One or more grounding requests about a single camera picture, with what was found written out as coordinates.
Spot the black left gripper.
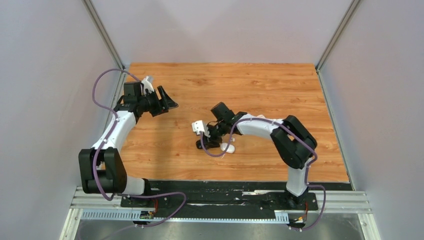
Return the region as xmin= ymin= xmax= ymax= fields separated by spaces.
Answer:
xmin=137 ymin=85 xmax=178 ymax=117

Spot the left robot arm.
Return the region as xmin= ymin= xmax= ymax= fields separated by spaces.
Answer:
xmin=78 ymin=78 xmax=179 ymax=207

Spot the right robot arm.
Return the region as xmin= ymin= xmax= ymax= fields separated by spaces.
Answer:
xmin=191 ymin=102 xmax=318 ymax=209

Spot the white oval charging case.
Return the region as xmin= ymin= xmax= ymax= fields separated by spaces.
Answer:
xmin=220 ymin=142 xmax=236 ymax=154

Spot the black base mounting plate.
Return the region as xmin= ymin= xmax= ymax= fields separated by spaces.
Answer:
xmin=123 ymin=180 xmax=353 ymax=213

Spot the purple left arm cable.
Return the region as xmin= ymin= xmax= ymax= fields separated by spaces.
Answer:
xmin=91 ymin=68 xmax=187 ymax=229

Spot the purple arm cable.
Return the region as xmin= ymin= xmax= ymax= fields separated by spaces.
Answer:
xmin=91 ymin=68 xmax=187 ymax=229
xmin=199 ymin=117 xmax=327 ymax=232

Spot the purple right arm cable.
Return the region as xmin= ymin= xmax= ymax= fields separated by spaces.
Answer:
xmin=199 ymin=117 xmax=327 ymax=232

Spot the aluminium frame rail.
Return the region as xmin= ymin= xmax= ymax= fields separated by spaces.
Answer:
xmin=59 ymin=187 xmax=381 ymax=240

